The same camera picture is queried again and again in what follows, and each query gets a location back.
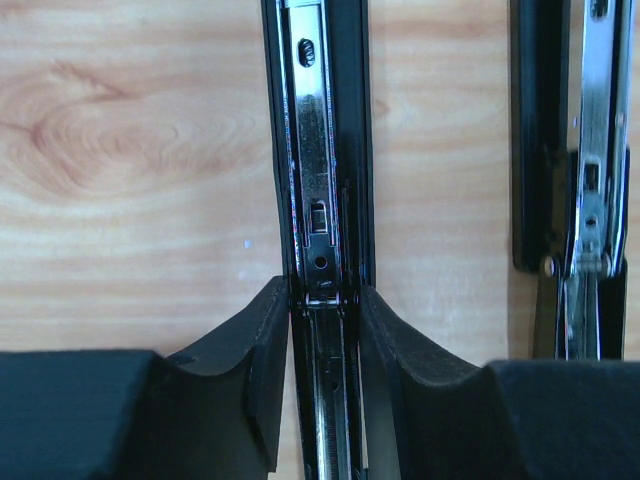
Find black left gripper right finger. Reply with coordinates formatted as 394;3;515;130
360;287;639;479

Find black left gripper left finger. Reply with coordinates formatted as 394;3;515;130
1;276;289;479

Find black stapler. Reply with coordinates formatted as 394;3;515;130
509;0;635;360
262;0;376;479

